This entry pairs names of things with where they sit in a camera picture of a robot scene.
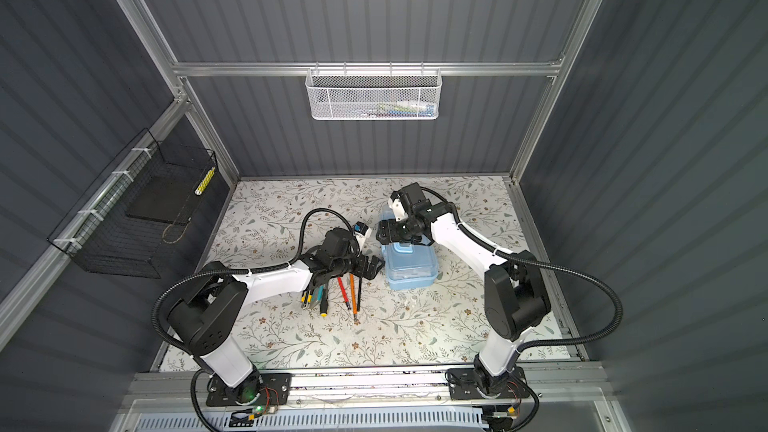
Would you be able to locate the light blue plastic tool box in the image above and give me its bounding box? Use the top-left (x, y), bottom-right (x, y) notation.
top-left (381, 235), bottom-right (439, 291)

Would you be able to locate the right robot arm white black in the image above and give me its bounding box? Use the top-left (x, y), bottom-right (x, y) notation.
top-left (376, 182), bottom-right (624, 396)

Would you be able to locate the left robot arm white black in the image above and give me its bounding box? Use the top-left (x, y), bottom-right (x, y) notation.
top-left (150, 208), bottom-right (381, 391)

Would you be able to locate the teal utility knife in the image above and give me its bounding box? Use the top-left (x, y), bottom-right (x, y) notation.
top-left (312, 285), bottom-right (325, 305)

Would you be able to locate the black yellow tip screwdriver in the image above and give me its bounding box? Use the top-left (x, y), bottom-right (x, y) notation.
top-left (319, 285), bottom-right (329, 317)

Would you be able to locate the floral table mat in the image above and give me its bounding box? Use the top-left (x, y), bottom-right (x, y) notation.
top-left (158, 175), bottom-right (580, 373)

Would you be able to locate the yellow marker in black basket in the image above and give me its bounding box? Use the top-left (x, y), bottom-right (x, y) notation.
top-left (194, 166), bottom-right (217, 196)

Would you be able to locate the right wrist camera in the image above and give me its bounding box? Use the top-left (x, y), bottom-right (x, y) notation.
top-left (388, 191), bottom-right (408, 221)

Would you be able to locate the white wire mesh basket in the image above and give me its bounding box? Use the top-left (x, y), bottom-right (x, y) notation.
top-left (305, 70), bottom-right (443, 121)

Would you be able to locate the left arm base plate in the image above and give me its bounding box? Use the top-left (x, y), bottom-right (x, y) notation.
top-left (205, 372), bottom-right (293, 409)

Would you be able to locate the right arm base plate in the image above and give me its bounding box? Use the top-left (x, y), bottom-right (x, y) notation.
top-left (444, 367), bottom-right (531, 401)

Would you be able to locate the white slotted cable duct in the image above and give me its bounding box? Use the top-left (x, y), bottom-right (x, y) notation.
top-left (134, 407), bottom-right (490, 432)

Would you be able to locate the black wire mesh basket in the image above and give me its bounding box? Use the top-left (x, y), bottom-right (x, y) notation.
top-left (48, 134), bottom-right (218, 279)

